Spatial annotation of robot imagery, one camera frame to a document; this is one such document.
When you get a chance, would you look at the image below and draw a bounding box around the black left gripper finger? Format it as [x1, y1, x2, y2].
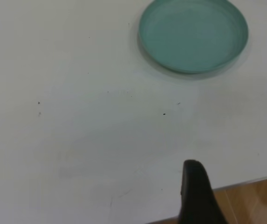
[179, 160, 229, 224]

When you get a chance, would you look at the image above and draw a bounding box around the green round plate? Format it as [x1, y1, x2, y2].
[137, 0, 249, 75]

